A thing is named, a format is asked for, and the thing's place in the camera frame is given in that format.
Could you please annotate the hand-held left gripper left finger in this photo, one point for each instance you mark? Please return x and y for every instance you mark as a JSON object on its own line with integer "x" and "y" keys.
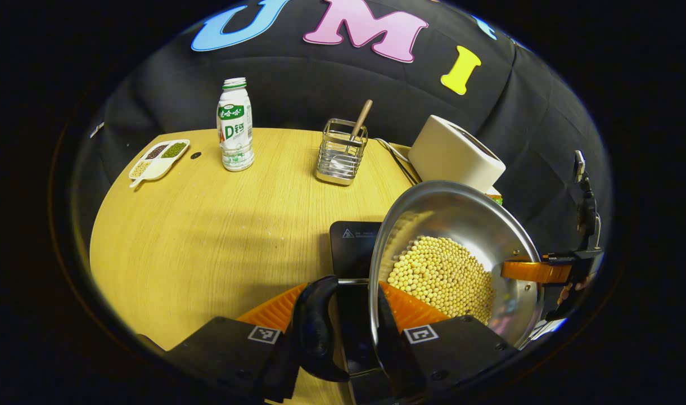
{"x": 236, "y": 349}

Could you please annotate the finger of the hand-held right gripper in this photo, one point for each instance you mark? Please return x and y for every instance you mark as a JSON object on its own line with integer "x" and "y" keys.
{"x": 537, "y": 271}

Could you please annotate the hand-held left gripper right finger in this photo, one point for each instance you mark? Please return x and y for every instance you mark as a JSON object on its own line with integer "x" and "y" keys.
{"x": 393, "y": 354}

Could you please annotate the pile of yellow soybeans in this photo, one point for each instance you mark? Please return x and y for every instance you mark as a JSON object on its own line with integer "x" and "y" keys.
{"x": 441, "y": 278}

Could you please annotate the stainless steel pot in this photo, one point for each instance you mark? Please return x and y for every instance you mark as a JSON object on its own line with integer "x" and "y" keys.
{"x": 461, "y": 216}

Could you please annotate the black induction cooktop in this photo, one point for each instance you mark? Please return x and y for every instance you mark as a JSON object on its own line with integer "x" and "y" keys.
{"x": 354, "y": 247}

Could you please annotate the sandwich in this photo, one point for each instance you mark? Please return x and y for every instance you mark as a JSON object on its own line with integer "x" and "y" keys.
{"x": 495, "y": 197}

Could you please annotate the white toaster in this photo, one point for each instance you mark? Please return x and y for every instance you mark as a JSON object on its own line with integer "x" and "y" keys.
{"x": 450, "y": 152}

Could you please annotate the white divided bean dish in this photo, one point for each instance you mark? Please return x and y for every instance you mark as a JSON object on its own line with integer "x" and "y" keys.
{"x": 157, "y": 160}

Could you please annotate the white drink bottle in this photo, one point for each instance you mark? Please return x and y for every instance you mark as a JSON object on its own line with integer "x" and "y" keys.
{"x": 235, "y": 129}

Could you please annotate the silver metal clip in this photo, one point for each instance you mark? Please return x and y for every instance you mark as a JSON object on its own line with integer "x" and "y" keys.
{"x": 96, "y": 129}

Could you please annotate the black backdrop cloth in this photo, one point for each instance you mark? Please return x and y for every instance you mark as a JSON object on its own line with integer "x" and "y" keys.
{"x": 320, "y": 84}

